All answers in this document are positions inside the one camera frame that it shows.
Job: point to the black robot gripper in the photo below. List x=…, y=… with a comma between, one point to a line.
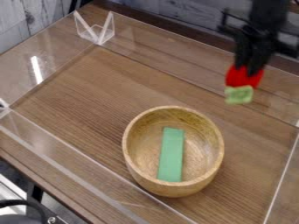
x=255, y=45

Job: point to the green rectangular block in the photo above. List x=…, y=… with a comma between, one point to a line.
x=169, y=169

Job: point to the wooden bowl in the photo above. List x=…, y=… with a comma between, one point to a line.
x=203, y=149

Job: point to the red plush strawberry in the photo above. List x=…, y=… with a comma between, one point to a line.
x=240, y=85

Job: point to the clear acrylic tray wall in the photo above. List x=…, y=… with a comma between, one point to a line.
x=73, y=93

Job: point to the black table leg bracket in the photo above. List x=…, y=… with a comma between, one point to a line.
x=57, y=214

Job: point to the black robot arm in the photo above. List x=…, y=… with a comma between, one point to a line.
x=267, y=13

